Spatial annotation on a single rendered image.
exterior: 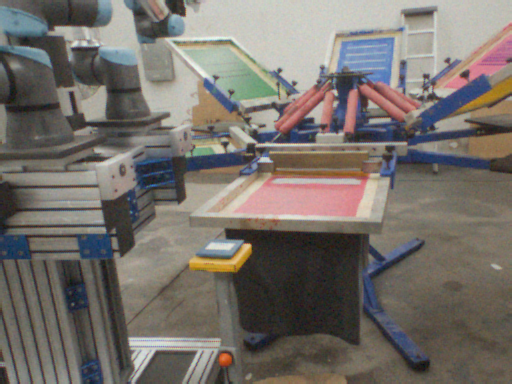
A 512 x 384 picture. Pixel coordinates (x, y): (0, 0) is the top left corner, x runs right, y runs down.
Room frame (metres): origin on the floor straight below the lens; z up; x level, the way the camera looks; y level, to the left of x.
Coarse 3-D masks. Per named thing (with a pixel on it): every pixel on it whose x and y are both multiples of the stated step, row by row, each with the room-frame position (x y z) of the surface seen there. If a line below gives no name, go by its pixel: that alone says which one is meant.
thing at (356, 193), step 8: (320, 176) 1.90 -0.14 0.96; (328, 176) 1.89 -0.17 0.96; (336, 176) 1.88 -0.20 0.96; (344, 176) 1.88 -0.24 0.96; (352, 176) 1.87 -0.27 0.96; (360, 176) 1.86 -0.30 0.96; (368, 176) 1.85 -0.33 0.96; (320, 184) 1.78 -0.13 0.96; (336, 184) 1.77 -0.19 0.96; (344, 184) 1.76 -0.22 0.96; (360, 184) 1.75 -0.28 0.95; (352, 192) 1.65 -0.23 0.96; (360, 192) 1.64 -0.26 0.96; (352, 200) 1.55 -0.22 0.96; (360, 200) 1.55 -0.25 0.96; (344, 208) 1.48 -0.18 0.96; (352, 208) 1.47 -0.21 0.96; (352, 216) 1.39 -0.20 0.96
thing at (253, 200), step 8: (272, 176) 1.95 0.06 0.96; (280, 176) 1.94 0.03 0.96; (288, 176) 1.93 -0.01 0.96; (296, 176) 1.92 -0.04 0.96; (304, 176) 1.92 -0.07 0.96; (312, 176) 1.91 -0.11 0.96; (264, 184) 1.83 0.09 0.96; (272, 184) 1.82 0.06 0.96; (280, 184) 1.81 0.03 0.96; (288, 184) 1.81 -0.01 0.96; (296, 184) 1.80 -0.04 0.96; (304, 184) 1.79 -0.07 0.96; (312, 184) 1.79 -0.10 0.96; (256, 192) 1.72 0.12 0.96; (264, 192) 1.72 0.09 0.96; (248, 200) 1.63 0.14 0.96; (256, 200) 1.62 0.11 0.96; (240, 208) 1.54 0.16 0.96; (248, 208) 1.54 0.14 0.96
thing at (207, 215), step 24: (240, 192) 1.73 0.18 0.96; (384, 192) 1.51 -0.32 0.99; (192, 216) 1.39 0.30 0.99; (216, 216) 1.37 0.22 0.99; (240, 216) 1.36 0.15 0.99; (264, 216) 1.34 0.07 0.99; (288, 216) 1.33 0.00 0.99; (312, 216) 1.32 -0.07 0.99; (336, 216) 1.31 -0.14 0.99; (384, 216) 1.38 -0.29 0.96
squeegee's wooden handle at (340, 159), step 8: (272, 152) 1.94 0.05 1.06; (280, 152) 1.93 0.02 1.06; (288, 152) 1.92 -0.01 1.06; (296, 152) 1.91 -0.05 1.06; (304, 152) 1.90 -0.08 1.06; (312, 152) 1.89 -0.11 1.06; (320, 152) 1.88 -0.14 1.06; (328, 152) 1.87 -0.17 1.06; (336, 152) 1.86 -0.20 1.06; (344, 152) 1.86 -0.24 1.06; (352, 152) 1.85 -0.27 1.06; (360, 152) 1.84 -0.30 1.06; (368, 152) 1.84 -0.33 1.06; (272, 160) 1.93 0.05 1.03; (280, 160) 1.92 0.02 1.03; (288, 160) 1.91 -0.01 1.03; (296, 160) 1.90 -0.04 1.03; (304, 160) 1.89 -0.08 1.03; (312, 160) 1.89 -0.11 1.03; (320, 160) 1.88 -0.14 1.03; (328, 160) 1.87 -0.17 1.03; (336, 160) 1.86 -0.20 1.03; (344, 160) 1.85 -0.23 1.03; (352, 160) 1.84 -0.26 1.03; (360, 160) 1.83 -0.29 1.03; (368, 160) 1.83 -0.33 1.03; (360, 168) 1.83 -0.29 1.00
